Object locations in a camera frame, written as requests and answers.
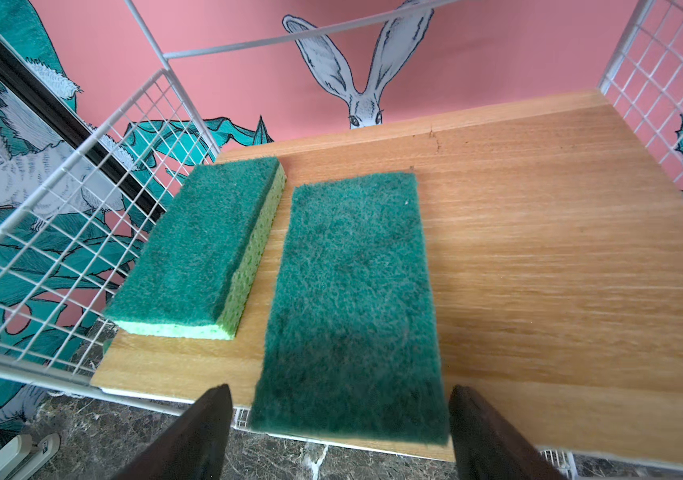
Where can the white wire three-tier shelf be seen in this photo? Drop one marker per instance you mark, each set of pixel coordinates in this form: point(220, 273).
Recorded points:
point(547, 137)

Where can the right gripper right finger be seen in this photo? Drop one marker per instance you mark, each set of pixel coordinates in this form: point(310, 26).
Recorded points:
point(487, 446)

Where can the green sponge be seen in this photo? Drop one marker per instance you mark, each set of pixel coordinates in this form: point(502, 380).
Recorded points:
point(351, 343)
point(195, 272)

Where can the grey block by wall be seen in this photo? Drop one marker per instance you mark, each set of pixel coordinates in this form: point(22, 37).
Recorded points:
point(22, 457)

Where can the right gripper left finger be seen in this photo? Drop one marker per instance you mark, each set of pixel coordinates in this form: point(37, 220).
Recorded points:
point(193, 447)

